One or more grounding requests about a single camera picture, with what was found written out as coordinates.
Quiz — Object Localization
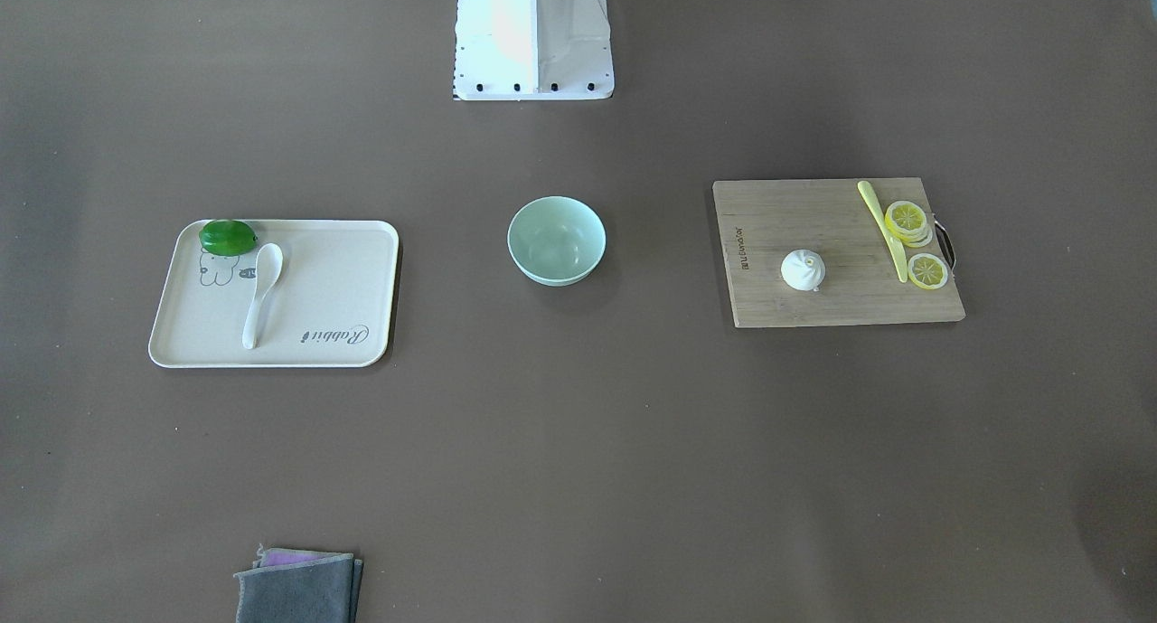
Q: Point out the white ceramic spoon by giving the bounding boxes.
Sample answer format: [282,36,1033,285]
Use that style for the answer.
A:
[239,243,285,350]

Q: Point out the mint green bowl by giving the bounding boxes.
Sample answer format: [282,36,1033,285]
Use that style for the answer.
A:
[504,197,607,287]

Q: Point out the wooden cutting board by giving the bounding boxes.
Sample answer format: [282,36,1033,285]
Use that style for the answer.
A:
[712,178,965,329]

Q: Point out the cream rabbit tray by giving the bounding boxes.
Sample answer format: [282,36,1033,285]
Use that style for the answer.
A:
[148,219,400,368]

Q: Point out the yellow plastic knife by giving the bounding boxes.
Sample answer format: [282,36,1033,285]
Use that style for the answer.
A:
[857,181,908,284]

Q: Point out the upper lemon slice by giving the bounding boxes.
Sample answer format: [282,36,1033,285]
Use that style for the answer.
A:
[884,200,934,249]

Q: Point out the lemon slice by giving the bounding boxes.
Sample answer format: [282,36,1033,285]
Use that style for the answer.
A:
[908,252,951,289]
[884,200,934,249]

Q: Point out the lower lemon slice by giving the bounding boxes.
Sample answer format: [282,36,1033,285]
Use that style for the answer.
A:
[908,252,951,289]

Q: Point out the green bell pepper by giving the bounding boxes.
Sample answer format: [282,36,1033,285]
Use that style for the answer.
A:
[198,219,258,257]

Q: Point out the grey folded cloth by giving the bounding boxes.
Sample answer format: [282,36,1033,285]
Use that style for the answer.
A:
[234,545,363,622]

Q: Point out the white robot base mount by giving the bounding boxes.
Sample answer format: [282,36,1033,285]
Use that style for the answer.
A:
[452,0,616,101]

